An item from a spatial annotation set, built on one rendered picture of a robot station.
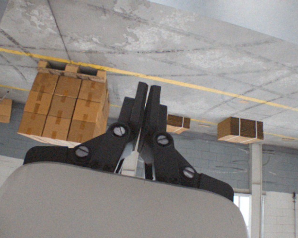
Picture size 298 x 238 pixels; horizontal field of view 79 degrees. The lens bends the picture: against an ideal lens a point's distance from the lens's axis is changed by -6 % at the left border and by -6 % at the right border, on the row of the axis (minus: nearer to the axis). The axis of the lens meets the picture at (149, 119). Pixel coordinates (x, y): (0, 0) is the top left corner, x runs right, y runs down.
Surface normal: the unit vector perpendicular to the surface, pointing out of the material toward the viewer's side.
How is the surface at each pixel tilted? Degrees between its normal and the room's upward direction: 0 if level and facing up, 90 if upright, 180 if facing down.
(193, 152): 90
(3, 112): 70
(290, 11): 0
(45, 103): 90
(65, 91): 87
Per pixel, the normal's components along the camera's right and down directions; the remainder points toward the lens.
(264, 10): -0.13, 0.95
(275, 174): 0.18, -0.25
